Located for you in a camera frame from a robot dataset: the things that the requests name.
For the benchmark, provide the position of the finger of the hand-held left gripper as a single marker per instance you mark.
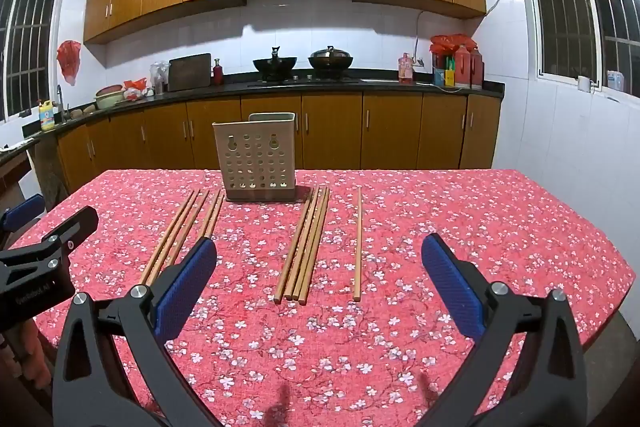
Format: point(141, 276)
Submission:
point(25, 212)
point(75, 224)

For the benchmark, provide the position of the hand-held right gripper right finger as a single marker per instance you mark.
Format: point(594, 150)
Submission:
point(450, 277)

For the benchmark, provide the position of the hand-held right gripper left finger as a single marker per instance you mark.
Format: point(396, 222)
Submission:
point(185, 282)

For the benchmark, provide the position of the beige perforated utensil holder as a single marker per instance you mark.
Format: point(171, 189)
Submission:
point(255, 157)

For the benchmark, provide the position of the person's left hand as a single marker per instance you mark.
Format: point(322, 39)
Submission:
point(32, 352)

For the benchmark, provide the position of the yellow dish soap bottle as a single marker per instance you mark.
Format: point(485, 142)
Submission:
point(47, 117)

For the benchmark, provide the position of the metal sink faucet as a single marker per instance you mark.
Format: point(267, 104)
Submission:
point(61, 99)

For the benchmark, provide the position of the red floral tablecloth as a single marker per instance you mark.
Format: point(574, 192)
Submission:
point(350, 357)

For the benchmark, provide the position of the green basin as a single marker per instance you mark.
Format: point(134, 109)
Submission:
point(109, 99)

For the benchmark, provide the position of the red and white plastic bag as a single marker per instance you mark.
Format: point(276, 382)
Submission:
point(135, 89)

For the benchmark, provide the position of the red plastic bag on hook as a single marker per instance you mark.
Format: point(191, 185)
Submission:
point(69, 62)

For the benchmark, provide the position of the wooden lower kitchen cabinets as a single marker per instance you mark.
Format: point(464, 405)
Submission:
point(390, 132)

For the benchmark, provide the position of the clear plastic jar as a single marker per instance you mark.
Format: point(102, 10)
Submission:
point(159, 77)

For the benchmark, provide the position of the black kitchen countertop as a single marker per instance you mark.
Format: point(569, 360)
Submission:
point(200, 90)

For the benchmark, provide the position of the dark wooden cutting board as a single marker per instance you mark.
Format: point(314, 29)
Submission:
point(190, 72)

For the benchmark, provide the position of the yellow and green box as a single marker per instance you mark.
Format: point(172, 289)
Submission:
point(450, 74)

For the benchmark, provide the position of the small red bottle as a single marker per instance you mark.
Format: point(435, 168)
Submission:
point(218, 74)

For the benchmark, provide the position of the pink bottle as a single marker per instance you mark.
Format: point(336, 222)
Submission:
point(406, 69)

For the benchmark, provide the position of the black wok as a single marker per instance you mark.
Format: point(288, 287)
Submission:
point(274, 66)

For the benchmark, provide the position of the built-in gas hob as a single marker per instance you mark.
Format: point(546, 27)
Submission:
point(305, 81)

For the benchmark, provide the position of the white plug adapter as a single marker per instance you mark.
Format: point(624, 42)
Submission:
point(584, 83)

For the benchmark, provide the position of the black pot with lid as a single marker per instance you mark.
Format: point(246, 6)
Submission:
point(330, 61)

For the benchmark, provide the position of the clear bottle on sill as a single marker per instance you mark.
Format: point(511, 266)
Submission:
point(616, 82)

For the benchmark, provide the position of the barred window with white frame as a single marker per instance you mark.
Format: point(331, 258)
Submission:
point(25, 47)

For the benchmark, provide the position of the large barred window white frame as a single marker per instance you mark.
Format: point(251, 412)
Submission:
point(575, 7)

